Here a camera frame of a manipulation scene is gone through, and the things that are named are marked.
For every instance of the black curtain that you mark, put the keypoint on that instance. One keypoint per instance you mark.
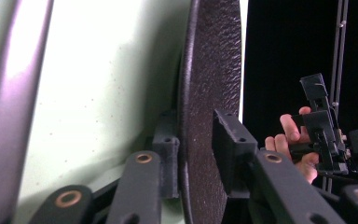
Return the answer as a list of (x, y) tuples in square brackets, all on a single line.
[(276, 46)]

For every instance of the black textured plate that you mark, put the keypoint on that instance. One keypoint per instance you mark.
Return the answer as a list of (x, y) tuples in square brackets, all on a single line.
[(214, 62)]

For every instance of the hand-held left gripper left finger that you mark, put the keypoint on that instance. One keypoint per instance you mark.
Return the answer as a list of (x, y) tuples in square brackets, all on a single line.
[(167, 161)]

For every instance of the green plastic tray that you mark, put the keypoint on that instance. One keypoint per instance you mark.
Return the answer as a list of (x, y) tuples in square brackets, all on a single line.
[(90, 93)]

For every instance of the white foam board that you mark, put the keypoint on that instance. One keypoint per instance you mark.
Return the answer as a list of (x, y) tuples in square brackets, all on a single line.
[(244, 46)]

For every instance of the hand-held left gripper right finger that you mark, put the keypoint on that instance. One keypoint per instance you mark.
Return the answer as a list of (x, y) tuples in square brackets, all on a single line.
[(233, 155)]

